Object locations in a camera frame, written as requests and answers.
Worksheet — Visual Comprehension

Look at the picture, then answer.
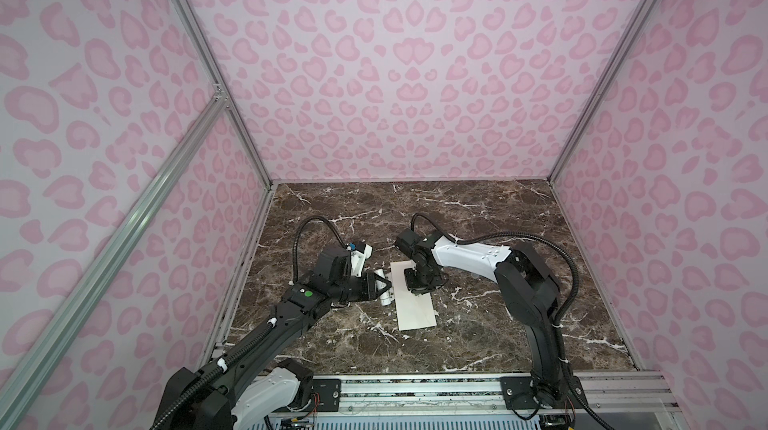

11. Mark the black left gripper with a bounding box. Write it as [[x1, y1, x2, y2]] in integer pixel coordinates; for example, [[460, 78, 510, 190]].
[[330, 270, 392, 303]]

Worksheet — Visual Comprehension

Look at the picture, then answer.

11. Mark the white glue stick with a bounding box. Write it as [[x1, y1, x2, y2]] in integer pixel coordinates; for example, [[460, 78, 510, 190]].
[[374, 269, 394, 306]]

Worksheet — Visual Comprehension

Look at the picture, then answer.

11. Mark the cream white envelope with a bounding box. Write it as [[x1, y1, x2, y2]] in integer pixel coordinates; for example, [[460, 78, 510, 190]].
[[390, 260, 437, 331]]

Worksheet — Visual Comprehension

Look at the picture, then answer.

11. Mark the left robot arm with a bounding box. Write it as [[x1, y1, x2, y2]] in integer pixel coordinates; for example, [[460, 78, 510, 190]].
[[152, 243, 391, 429]]

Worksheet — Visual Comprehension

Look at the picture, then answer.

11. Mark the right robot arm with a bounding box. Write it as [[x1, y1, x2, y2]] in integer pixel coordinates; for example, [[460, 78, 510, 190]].
[[394, 229, 580, 408]]

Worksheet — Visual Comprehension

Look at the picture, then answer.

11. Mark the black right corrugated cable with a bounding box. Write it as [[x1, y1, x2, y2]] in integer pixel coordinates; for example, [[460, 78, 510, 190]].
[[409, 212, 581, 326]]

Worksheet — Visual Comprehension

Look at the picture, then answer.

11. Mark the black corrugated cable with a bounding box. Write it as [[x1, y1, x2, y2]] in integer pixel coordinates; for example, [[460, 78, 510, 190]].
[[409, 212, 581, 326], [291, 215, 349, 284]]

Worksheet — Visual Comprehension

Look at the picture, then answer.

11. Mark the black left corrugated cable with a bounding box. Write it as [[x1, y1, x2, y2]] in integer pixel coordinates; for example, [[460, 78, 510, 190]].
[[291, 215, 349, 284]]

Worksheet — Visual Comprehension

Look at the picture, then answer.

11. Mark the metal base rail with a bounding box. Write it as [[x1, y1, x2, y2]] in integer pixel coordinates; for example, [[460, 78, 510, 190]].
[[239, 372, 685, 430]]

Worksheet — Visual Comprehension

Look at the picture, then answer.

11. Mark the aluminium diagonal frame bar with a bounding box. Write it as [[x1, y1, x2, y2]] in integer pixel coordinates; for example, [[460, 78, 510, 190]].
[[1, 94, 229, 429]]

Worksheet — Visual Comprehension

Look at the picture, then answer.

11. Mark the aluminium corner frame post left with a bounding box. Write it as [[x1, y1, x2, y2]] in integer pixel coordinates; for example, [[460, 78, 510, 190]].
[[170, 0, 273, 189]]

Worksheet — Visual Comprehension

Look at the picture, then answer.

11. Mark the aluminium corner frame post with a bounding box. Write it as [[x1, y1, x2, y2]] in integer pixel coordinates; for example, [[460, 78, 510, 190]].
[[547, 0, 662, 187], [170, 0, 273, 189]]

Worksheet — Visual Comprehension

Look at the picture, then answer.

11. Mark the aluminium corner frame post right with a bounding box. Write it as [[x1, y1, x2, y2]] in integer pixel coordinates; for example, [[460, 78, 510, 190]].
[[547, 0, 662, 187]]

